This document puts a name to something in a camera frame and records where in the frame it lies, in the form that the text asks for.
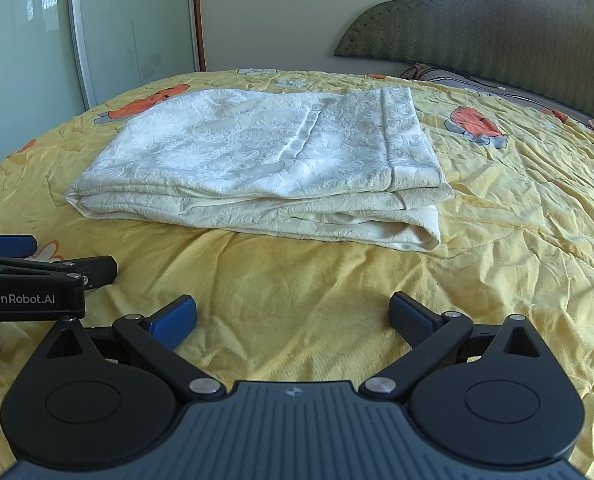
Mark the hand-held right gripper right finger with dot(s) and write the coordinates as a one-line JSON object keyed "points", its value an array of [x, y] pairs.
{"points": [[411, 320]]}

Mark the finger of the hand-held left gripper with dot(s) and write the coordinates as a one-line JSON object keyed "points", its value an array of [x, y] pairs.
{"points": [[7, 246], [97, 270]]}

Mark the patterned pillow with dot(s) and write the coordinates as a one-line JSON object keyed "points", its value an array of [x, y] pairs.
{"points": [[482, 87]]}

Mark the white pants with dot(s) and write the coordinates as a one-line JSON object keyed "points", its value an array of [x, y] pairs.
{"points": [[237, 150]]}

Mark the yellow printed blanket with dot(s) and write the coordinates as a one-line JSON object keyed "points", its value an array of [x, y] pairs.
{"points": [[477, 270]]}

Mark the green padded headboard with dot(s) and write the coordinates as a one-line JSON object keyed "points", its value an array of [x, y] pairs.
{"points": [[502, 30]]}

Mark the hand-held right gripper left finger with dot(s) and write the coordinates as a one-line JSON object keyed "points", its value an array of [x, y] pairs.
{"points": [[173, 321]]}

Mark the glass wardrobe door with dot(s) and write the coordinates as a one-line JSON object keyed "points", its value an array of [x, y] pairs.
{"points": [[17, 60], [137, 25]]}

